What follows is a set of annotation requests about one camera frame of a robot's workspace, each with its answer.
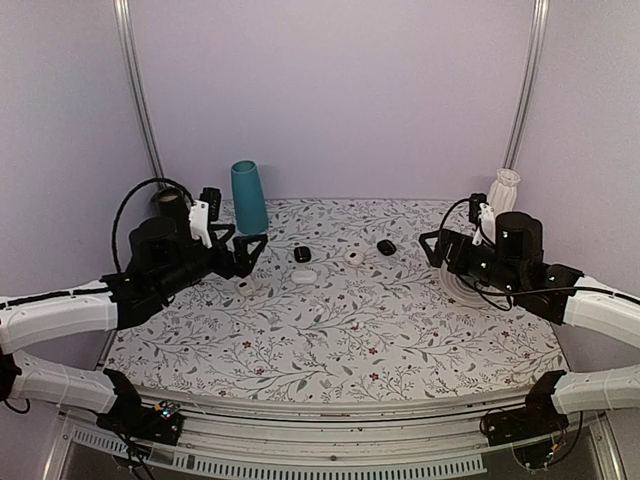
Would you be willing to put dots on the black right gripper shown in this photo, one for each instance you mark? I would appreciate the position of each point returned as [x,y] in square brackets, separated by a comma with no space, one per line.
[449,240]

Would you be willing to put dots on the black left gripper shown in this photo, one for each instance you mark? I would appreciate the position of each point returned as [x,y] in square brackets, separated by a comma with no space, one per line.
[241,264]

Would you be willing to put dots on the white round earbud case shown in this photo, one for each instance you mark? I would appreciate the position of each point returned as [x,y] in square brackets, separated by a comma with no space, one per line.
[354,257]

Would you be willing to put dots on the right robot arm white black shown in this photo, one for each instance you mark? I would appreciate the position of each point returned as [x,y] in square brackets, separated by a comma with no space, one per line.
[565,296]

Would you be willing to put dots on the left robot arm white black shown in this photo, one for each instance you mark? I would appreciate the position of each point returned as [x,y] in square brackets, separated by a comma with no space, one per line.
[95,306]

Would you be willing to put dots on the black earbud case right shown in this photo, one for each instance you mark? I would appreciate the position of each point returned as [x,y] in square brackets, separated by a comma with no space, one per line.
[386,247]

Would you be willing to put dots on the black earbud case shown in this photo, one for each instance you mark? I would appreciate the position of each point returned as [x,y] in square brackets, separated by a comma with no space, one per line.
[386,247]
[302,254]

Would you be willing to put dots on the black earbud case left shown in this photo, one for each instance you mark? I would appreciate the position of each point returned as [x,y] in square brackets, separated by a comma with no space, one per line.
[302,254]

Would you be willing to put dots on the white flat earbud case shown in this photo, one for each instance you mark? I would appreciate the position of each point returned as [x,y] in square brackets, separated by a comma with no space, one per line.
[304,276]

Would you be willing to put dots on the teal tapered vase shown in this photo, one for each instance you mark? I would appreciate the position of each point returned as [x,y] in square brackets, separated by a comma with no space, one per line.
[248,197]

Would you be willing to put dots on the white ribbed vase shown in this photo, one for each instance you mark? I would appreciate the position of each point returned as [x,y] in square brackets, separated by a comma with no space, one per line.
[503,191]

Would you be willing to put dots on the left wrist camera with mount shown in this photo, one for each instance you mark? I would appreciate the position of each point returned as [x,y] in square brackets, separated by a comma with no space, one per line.
[203,215]

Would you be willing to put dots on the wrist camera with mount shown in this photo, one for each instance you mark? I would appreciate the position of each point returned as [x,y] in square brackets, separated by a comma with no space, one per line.
[482,216]
[203,215]

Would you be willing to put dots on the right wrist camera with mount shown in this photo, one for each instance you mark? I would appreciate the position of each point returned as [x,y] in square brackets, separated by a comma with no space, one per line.
[482,216]

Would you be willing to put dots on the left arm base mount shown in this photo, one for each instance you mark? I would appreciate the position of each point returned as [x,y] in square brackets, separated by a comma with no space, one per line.
[161,423]

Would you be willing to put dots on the metal front rail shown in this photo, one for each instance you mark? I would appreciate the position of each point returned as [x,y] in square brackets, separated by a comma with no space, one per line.
[412,439]

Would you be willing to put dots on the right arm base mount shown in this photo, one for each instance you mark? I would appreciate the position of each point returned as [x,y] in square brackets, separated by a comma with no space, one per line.
[537,417]

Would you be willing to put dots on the right metal frame post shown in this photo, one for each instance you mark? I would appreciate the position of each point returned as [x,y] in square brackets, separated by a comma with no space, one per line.
[532,63]

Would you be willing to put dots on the metal frame post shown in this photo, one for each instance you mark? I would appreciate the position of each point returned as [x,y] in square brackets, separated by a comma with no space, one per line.
[124,24]
[532,63]

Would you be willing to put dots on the left metal frame post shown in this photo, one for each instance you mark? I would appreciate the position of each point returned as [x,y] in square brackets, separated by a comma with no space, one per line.
[124,24]

